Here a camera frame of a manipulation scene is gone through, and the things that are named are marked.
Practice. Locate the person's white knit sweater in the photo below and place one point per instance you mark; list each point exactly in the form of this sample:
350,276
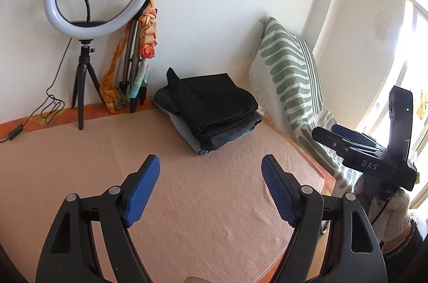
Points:
398,216

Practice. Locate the window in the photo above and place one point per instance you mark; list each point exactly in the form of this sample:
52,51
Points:
414,45

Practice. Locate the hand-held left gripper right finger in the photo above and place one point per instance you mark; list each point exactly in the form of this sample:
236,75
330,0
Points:
279,192

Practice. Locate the orange patterned scarf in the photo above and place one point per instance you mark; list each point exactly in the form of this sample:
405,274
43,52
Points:
112,82

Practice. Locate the black sport pants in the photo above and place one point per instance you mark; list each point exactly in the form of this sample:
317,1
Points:
214,102

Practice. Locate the small black tripod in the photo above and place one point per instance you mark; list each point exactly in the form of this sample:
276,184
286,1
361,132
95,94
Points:
82,75

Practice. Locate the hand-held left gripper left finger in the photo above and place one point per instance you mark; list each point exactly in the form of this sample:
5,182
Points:
142,192

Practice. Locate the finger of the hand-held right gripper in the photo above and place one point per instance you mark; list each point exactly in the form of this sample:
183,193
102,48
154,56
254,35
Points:
351,135
329,139

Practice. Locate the yellow figure sticker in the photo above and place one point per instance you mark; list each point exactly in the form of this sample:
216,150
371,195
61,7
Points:
423,104

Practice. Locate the peach blanket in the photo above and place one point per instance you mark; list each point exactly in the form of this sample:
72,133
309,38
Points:
200,202

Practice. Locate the folded black tripod stand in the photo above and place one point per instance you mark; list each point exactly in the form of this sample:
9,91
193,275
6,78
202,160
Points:
127,68

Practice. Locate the green striped white cushion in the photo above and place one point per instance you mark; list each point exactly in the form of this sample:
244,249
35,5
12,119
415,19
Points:
287,75

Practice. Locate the folded blue jeans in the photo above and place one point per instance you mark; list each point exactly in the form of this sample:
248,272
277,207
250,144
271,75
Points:
189,135

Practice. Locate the knotted colourful scarf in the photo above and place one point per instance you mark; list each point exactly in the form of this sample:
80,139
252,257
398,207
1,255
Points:
148,35

